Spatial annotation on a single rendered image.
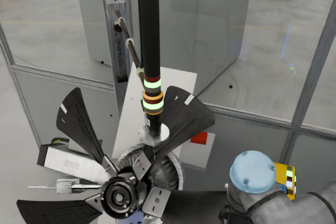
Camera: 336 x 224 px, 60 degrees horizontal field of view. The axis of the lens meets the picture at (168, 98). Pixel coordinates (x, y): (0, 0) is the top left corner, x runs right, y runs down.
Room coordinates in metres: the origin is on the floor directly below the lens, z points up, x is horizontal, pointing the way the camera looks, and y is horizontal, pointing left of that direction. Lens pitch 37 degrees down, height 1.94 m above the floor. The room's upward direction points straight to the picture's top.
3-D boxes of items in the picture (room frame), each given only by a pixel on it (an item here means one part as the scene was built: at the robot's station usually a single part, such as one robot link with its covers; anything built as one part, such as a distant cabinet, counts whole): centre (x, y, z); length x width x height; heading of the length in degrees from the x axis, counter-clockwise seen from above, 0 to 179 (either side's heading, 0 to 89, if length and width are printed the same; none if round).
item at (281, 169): (0.66, -0.41, 1.02); 0.16 x 0.10 x 0.11; 161
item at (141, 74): (0.79, 0.11, 1.54); 0.54 x 0.01 x 0.01; 16
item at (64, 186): (0.62, 0.36, 1.08); 0.07 x 0.04 x 0.06; 81
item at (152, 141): (0.51, 0.03, 1.50); 0.09 x 0.07 x 0.10; 16
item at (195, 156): (1.06, -0.04, 0.85); 0.36 x 0.24 x 0.03; 71
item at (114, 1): (1.10, 0.20, 1.54); 0.10 x 0.07 x 0.08; 16
